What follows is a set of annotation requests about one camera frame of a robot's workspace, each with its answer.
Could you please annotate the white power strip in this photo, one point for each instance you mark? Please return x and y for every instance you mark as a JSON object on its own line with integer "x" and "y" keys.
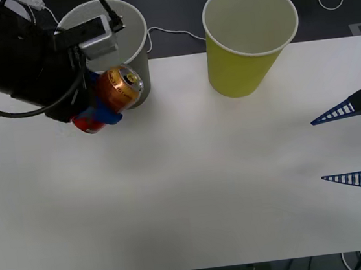
{"x": 34, "y": 0}

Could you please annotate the yellow-green plastic waste bin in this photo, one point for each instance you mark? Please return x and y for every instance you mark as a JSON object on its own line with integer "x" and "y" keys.
{"x": 242, "y": 72}

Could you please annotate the grey plastic waste bin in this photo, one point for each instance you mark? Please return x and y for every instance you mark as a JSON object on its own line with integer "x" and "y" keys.
{"x": 134, "y": 26}

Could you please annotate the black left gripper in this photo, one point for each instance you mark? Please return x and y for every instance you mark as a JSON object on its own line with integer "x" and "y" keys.
{"x": 64, "y": 86}

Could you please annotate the red and gold drink can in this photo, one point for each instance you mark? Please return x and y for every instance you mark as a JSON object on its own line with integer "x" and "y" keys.
{"x": 120, "y": 89}

